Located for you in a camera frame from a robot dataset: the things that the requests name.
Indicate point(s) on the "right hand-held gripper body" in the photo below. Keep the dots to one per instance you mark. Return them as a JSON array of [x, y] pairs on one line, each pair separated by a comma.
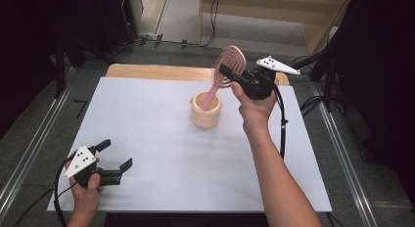
[[257, 85]]

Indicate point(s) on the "person's right hand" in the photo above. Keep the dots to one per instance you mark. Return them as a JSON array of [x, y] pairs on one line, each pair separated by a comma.
[[257, 113]]

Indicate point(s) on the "black tripod stand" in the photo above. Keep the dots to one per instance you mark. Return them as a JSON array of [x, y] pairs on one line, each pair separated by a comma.
[[328, 80]]

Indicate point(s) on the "wooden step platform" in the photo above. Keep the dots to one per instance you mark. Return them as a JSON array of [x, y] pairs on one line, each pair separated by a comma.
[[261, 7]]

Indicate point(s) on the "pink hairbrush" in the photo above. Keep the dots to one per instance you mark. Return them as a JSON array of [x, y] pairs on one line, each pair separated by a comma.
[[234, 55]]

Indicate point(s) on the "white table cover board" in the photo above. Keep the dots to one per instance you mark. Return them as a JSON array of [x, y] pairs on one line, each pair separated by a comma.
[[179, 171]]

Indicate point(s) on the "person's left hand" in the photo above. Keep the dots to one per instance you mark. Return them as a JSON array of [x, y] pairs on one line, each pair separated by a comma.
[[86, 199]]

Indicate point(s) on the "black metal stand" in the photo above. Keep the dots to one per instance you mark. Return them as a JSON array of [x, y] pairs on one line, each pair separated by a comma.
[[60, 67]]

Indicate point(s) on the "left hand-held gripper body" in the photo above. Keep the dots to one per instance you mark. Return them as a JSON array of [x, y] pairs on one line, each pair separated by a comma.
[[80, 161]]

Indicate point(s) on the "black cabinet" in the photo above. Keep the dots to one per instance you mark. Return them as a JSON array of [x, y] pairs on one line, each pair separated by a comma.
[[117, 18]]

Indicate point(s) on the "metal floor rail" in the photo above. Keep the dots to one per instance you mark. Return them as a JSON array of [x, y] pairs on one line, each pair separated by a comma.
[[32, 148], [345, 161]]

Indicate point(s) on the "black curtain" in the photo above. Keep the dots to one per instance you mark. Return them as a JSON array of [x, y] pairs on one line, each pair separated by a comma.
[[385, 73]]

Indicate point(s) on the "cream ribbed cup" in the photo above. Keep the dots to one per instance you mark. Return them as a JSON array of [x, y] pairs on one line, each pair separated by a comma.
[[205, 120]]

